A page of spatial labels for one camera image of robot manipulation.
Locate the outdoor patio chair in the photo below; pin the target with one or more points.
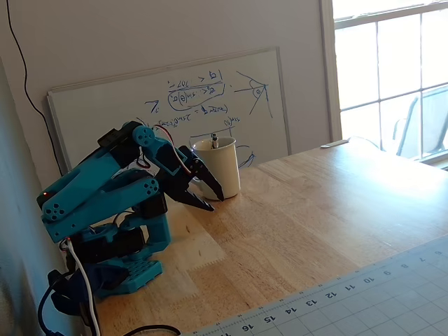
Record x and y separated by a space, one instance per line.
434 119

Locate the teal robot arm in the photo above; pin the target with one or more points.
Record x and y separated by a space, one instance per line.
87 175

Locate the dark ballpoint pen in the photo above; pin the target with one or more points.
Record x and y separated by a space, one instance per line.
214 141

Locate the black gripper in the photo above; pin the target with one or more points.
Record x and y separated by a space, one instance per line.
183 182

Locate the white ceramic mug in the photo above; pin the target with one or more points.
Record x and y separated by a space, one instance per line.
224 168

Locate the dark blue table clamp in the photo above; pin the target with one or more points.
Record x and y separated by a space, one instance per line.
101 276

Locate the grey gridded cutting mat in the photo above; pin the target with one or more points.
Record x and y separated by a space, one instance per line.
367 308

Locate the whiteboard with blue writing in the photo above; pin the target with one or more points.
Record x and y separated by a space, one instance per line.
105 101

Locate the white window frame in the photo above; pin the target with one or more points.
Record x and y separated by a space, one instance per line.
329 70

